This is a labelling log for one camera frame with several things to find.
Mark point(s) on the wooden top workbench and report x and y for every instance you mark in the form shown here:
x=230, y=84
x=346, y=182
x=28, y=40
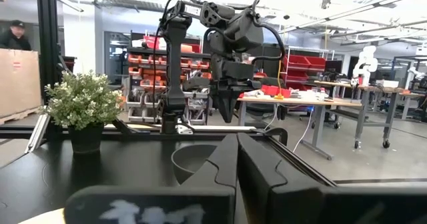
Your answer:
x=300, y=101
x=373, y=89

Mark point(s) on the red bins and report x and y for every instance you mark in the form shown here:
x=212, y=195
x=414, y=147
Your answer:
x=275, y=90

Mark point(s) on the dark grey ceramic bowl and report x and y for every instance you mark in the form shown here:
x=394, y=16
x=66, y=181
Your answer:
x=190, y=160

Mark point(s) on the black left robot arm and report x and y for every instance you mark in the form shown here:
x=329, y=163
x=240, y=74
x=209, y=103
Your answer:
x=175, y=67

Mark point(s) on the shelf rack with orange bins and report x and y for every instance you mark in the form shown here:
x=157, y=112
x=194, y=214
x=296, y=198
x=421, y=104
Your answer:
x=146, y=70

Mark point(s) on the wooden pallet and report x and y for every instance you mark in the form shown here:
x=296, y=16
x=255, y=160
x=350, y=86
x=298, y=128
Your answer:
x=13, y=118

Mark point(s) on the rack with red bins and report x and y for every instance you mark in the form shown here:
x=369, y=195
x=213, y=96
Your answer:
x=300, y=62

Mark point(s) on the person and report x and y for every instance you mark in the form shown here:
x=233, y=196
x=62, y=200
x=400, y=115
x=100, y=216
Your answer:
x=15, y=39

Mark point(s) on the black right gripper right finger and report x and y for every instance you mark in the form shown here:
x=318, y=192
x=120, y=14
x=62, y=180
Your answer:
x=260, y=170

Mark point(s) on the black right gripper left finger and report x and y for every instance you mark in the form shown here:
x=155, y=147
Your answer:
x=223, y=164

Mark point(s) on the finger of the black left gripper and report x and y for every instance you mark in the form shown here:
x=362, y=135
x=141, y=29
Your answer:
x=234, y=100
x=221, y=104

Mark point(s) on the large cardboard box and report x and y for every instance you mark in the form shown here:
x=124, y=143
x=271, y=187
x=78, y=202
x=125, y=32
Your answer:
x=20, y=84

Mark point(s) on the green potted plant black pot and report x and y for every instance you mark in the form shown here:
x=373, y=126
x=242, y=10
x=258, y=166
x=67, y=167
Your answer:
x=83, y=100

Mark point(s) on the silver aluminium bar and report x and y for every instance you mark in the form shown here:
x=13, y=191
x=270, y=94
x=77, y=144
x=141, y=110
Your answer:
x=36, y=134

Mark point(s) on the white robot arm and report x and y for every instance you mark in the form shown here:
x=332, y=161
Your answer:
x=367, y=62

